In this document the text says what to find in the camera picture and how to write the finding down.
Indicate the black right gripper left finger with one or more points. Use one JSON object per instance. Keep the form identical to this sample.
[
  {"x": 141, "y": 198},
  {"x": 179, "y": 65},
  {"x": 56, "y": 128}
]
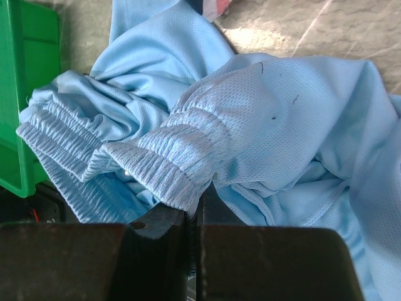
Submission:
[{"x": 142, "y": 260}]

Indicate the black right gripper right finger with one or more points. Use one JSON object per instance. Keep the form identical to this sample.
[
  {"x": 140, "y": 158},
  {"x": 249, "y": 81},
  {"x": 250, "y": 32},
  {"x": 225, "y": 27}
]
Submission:
[{"x": 240, "y": 262}]

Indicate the light blue shorts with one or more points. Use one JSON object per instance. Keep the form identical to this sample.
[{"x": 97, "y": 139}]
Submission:
[{"x": 169, "y": 109}]

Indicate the pink floral shorts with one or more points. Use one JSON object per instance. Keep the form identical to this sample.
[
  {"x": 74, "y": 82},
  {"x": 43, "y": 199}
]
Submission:
[{"x": 212, "y": 9}]

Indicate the green plastic tray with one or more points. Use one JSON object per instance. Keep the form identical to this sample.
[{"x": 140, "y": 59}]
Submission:
[{"x": 30, "y": 59}]

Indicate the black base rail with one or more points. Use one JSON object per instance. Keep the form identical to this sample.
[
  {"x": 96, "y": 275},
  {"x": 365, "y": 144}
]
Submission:
[{"x": 46, "y": 205}]

